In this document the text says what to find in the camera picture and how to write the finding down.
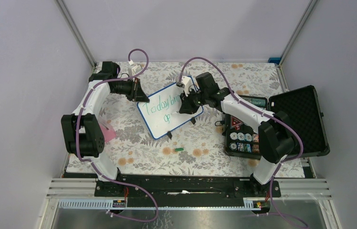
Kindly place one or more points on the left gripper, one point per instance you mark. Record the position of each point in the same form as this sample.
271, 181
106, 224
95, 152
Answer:
136, 93

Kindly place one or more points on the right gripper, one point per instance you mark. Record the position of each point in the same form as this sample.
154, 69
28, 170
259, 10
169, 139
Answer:
187, 107

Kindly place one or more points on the pink metronome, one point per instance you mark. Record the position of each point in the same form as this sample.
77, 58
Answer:
108, 132

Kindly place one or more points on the blue framed whiteboard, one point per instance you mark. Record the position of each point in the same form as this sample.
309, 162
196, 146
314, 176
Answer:
156, 113

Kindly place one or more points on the black open case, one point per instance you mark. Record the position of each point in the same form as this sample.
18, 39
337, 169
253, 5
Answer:
301, 105

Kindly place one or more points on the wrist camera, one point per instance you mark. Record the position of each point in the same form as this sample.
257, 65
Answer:
187, 83
133, 68

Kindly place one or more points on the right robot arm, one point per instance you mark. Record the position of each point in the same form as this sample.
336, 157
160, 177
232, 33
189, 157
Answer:
276, 137

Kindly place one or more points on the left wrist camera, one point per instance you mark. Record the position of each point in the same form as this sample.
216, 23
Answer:
133, 68

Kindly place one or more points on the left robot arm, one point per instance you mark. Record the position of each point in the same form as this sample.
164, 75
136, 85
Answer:
84, 133

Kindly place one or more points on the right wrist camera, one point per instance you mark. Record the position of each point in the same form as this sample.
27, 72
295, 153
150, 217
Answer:
187, 83

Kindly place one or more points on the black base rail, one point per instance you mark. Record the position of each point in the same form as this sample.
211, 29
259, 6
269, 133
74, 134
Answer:
184, 190

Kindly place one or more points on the white cable duct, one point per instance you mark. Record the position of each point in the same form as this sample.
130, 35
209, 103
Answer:
120, 204

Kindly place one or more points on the blue corner clamp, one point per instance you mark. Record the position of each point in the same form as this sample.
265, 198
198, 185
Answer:
275, 60

